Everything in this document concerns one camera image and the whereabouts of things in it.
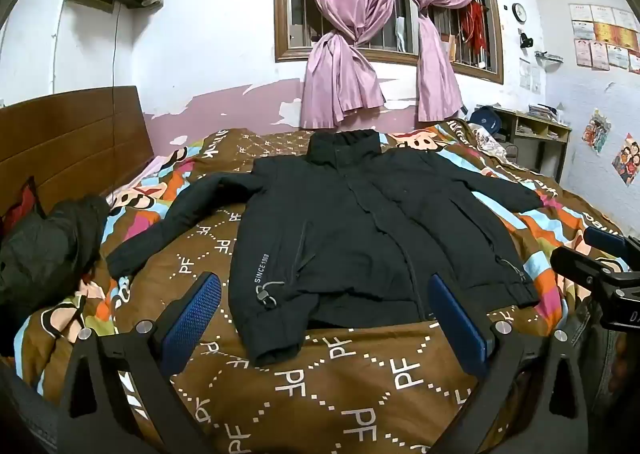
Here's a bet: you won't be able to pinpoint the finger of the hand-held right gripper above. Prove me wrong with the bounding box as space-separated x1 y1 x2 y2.
582 227 640 263
550 247 640 293

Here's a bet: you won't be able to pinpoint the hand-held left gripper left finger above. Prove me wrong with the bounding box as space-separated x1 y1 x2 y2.
56 271 223 454

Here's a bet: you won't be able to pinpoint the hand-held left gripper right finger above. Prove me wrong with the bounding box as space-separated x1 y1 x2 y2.
427 273 591 454

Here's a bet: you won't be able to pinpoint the black jacket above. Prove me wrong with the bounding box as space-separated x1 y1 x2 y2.
106 130 546 367

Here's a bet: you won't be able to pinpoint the person's denim pants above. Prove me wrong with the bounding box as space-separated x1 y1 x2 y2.
575 304 640 415

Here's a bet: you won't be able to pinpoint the wooden shelf desk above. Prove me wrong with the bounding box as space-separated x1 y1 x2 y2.
492 107 572 185

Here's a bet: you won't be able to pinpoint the brown printed blanket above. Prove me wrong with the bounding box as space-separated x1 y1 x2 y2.
12 117 633 454

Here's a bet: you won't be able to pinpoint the stack of magazines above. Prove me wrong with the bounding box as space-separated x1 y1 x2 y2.
527 103 563 122

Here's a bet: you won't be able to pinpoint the floral cloth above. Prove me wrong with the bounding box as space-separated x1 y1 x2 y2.
470 127 511 160

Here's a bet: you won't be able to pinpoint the dark crumpled garment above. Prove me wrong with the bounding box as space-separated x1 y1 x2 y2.
0 194 111 355

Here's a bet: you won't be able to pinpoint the dark blue cap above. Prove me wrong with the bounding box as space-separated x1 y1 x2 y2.
470 106 502 132

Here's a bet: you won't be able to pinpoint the red cloth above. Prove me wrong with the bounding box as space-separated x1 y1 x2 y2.
2 177 46 235

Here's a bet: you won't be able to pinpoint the wooden headboard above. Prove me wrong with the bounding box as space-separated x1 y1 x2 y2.
0 86 155 225

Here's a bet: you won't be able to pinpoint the narrow pink curtain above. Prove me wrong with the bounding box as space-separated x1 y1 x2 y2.
407 0 488 122

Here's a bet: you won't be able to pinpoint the red hanging ornament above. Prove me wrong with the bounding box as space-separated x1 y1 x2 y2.
460 2 488 52

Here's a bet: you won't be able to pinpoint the wide pink curtain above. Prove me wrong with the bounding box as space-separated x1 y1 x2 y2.
299 0 401 130

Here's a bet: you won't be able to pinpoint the photo wall poster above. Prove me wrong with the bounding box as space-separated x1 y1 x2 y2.
611 133 640 187

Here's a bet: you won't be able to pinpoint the cartoon wall poster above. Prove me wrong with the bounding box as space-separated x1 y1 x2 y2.
582 108 612 155

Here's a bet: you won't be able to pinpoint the paper wall calendar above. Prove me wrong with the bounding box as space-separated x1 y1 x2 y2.
518 58 542 94

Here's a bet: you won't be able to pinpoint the small wall shelf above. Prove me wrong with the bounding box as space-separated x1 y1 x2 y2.
534 50 565 72

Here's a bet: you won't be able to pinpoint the group of wall certificates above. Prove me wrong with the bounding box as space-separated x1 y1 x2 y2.
569 3 640 74

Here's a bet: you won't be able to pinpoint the black power cable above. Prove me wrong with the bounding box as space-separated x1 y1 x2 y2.
111 4 121 89

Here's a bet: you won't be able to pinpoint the white wall conduit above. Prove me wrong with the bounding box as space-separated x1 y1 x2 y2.
49 0 68 95

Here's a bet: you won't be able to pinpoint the wooden window frame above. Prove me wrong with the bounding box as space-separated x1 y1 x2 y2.
274 0 505 85

